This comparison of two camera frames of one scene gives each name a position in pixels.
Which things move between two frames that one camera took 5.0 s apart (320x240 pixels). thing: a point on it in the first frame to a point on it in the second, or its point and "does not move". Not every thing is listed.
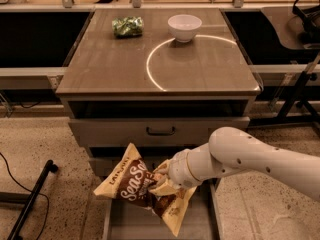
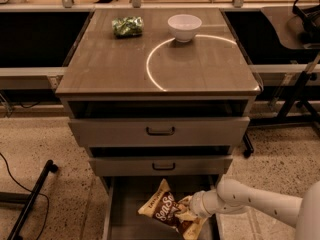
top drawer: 150,132 does not move
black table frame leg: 296,111 does not move
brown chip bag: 131,180 to 163,205
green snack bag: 127,26 does not move
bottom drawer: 204,220 does not move
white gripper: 178,170 to 198,204
